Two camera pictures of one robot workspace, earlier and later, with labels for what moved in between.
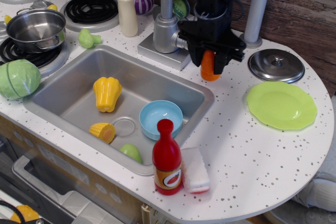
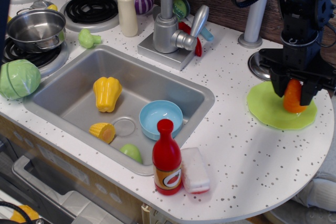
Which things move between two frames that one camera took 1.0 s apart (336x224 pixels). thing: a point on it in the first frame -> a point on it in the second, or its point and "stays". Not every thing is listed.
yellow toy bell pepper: x=107 y=91 stays
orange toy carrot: x=207 y=66 -> x=292 y=97
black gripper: x=216 y=35 -> x=304 y=63
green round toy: x=180 y=8 stays
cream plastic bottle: x=127 y=11 stays
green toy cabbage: x=19 y=77 stays
